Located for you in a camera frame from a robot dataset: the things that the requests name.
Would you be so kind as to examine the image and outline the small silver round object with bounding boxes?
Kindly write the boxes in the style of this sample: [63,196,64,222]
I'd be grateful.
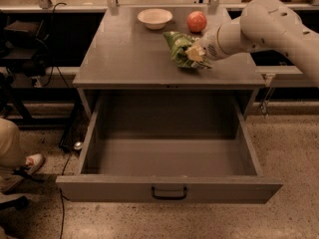
[74,141,84,150]

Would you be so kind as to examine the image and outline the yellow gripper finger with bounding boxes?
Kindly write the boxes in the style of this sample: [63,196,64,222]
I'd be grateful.
[185,44,205,62]

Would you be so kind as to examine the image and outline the green jalapeno chip bag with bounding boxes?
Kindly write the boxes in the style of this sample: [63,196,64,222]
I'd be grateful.
[163,31,211,70]

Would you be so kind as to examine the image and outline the black floor cable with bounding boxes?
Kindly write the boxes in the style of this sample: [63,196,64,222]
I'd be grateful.
[58,151,73,239]

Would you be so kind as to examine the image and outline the grey open top drawer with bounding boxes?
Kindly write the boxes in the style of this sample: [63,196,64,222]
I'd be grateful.
[57,101,282,203]

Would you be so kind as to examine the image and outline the white red shoe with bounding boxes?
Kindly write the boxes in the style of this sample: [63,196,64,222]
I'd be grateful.
[25,153,45,175]

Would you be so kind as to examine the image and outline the red apple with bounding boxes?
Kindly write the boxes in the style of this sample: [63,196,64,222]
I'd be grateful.
[186,11,207,33]

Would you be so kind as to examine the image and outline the white paper bowl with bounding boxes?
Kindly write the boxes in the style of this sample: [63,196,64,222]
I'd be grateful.
[138,8,172,30]

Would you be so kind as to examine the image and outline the black hanging cable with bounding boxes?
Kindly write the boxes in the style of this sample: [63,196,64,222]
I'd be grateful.
[39,2,72,89]

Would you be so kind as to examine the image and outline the black drawer handle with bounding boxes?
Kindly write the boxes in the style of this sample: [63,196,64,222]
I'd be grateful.
[151,187,187,201]

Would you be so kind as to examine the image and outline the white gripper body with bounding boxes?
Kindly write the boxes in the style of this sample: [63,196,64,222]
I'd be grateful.
[198,28,222,61]

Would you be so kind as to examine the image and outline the black chair base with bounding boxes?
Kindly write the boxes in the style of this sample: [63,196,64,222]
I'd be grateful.
[0,170,43,210]

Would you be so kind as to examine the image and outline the black equipment stand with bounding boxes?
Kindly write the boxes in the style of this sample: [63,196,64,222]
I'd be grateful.
[0,20,79,126]

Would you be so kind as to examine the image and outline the black mesh panel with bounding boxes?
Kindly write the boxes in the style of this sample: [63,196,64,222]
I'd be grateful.
[59,103,89,153]

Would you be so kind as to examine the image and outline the person leg beige trousers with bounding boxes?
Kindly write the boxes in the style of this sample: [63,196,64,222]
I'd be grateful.
[0,119,26,193]

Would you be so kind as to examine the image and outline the grey cabinet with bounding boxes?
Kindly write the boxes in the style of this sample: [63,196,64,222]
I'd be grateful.
[74,7,263,121]

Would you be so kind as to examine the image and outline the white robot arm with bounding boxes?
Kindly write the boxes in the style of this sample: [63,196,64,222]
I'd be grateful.
[185,0,319,86]

